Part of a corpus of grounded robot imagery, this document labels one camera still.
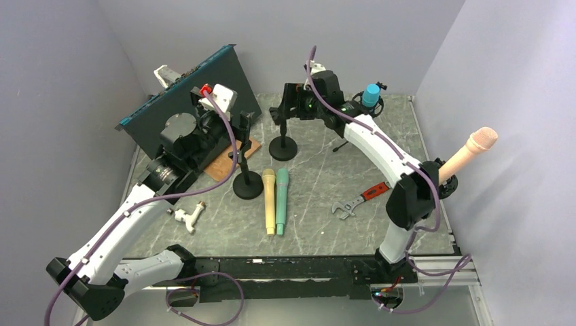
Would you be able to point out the white plastic pipe valve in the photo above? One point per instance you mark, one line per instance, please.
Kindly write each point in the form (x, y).
(188, 219)

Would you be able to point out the white bracket behind board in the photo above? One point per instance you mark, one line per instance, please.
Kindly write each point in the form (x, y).
(166, 76)

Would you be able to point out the teal green microphone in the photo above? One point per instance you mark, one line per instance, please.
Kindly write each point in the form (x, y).
(282, 182)

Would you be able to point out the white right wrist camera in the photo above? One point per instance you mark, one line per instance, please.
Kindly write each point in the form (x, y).
(313, 67)

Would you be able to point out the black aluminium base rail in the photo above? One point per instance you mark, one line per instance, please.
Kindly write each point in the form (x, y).
(227, 278)

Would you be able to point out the black right round base stand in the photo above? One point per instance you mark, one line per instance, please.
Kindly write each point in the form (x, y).
(448, 187)

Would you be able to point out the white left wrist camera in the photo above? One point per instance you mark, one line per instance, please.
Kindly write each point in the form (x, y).
(222, 96)

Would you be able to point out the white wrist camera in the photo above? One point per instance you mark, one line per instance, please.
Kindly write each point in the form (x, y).
(313, 67)
(222, 96)

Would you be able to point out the black tripod shock mount stand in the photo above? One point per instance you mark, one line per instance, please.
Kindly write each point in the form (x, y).
(377, 110)

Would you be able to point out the dark blue leaning board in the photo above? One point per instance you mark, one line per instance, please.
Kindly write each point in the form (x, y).
(223, 67)

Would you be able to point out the beige yellow microphone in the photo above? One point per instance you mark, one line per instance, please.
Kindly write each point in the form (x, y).
(269, 182)

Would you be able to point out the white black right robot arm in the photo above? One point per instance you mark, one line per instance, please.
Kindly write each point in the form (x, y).
(414, 184)

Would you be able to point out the red handled adjustable wrench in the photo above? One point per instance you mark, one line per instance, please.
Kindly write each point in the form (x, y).
(347, 208)

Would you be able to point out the blue microphone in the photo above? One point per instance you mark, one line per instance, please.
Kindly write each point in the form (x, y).
(370, 96)

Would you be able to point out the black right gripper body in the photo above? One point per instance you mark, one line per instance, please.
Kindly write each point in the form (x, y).
(309, 107)

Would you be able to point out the black round base clip stand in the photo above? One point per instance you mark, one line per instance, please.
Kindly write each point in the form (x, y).
(281, 148)

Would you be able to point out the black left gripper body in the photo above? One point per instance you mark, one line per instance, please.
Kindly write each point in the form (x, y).
(213, 130)

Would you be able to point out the brown wooden block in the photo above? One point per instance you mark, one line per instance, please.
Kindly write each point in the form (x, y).
(220, 166)

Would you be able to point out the pink microphone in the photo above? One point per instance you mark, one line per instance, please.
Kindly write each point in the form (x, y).
(478, 142)

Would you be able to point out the black round base clamp stand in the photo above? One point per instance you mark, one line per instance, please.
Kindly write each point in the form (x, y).
(248, 184)

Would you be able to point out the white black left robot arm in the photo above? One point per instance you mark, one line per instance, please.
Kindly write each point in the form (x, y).
(93, 278)

